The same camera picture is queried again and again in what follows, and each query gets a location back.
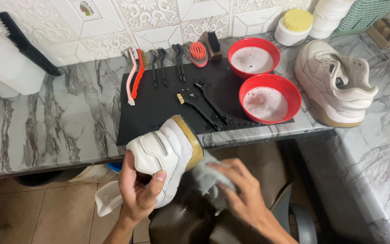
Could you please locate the person's right hand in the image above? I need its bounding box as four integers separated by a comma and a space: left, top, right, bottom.
208, 159, 267, 225

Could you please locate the person's left hand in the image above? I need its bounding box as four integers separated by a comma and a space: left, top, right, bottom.
118, 151, 167, 221

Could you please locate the grey cleaning cloth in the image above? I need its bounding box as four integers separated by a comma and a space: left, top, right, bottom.
191, 150, 237, 216

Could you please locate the white sneaker with tan sole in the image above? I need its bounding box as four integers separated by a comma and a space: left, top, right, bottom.
95, 115, 204, 217
294, 39, 379, 129

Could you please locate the black brush with brass bristles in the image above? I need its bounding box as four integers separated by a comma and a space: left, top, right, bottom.
176, 93, 223, 132

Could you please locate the dark leather chair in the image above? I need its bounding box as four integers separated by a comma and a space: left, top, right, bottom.
148, 142, 318, 244

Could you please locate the red bowl of soapy water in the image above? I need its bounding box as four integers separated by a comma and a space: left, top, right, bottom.
238, 73, 302, 125
227, 37, 281, 80

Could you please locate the black rubber mat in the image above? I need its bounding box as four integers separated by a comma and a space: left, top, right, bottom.
116, 57, 296, 146

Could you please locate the blue plastic bucket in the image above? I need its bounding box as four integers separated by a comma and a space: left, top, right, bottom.
106, 162, 123, 174

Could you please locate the orange bristle round brush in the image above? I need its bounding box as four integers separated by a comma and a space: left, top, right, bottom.
189, 41, 209, 68

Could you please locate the wooden brush with black bristles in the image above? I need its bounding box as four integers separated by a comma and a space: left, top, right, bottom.
204, 31, 223, 62

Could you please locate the white bag under counter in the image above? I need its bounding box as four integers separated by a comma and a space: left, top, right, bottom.
14, 165, 118, 188

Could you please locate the white round jar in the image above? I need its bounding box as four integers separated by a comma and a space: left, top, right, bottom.
274, 16, 313, 47

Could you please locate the yellow sponge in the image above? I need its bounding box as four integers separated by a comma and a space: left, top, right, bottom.
282, 9, 314, 33

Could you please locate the stack of white containers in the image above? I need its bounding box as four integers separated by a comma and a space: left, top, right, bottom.
309, 0, 357, 40

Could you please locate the green plastic basket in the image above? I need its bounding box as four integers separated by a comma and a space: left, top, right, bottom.
335, 0, 390, 35

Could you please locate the brown wooden shoe brush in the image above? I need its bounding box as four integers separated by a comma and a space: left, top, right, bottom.
366, 18, 390, 50

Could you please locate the large black scrubbing brush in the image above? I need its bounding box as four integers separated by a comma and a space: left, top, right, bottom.
0, 12, 62, 77

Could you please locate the white plastic jug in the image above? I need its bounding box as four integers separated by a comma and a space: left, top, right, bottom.
0, 30, 47, 99

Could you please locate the red long-handled brush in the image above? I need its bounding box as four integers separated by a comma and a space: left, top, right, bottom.
131, 49, 148, 100

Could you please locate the pink long-handled brush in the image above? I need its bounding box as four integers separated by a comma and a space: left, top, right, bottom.
124, 47, 139, 106

